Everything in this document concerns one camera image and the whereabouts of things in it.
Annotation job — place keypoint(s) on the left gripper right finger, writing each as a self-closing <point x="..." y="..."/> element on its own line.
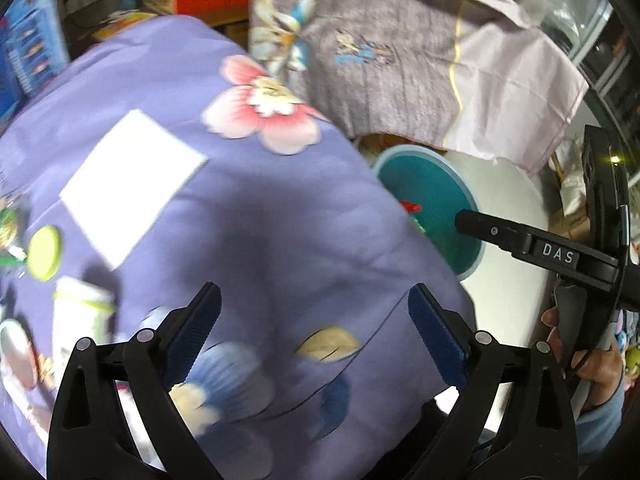
<point x="512" y="418"/>

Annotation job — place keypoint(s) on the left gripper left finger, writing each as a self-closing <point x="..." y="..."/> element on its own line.
<point x="113" y="416"/>

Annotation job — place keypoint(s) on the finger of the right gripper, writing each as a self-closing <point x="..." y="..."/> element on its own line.
<point x="539" y="248"/>

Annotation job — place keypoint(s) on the egg shaped plastic shell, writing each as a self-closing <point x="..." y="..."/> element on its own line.
<point x="19" y="353"/>

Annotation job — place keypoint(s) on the white bottle green label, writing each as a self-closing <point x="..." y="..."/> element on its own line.
<point x="80" y="310"/>

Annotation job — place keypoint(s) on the lime green round lid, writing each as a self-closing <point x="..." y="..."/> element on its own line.
<point x="44" y="253"/>

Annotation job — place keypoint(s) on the white paper napkin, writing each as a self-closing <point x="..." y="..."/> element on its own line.
<point x="124" y="184"/>

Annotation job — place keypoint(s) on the teal trash bin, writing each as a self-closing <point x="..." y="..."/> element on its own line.
<point x="433" y="192"/>

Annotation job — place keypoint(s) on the person right hand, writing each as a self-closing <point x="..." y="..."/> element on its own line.
<point x="603" y="369"/>

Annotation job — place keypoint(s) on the green candy wrapper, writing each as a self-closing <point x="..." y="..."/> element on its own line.
<point x="12" y="231"/>

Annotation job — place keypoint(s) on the grey floral draped sheet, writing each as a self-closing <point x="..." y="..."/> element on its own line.
<point x="477" y="77"/>

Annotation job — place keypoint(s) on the purple floral tablecloth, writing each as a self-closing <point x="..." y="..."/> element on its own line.
<point x="314" y="365"/>

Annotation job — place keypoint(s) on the large blue toy box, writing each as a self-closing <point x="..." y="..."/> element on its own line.
<point x="33" y="51"/>

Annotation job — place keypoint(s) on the yellow book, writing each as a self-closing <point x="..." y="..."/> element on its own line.
<point x="120" y="20"/>

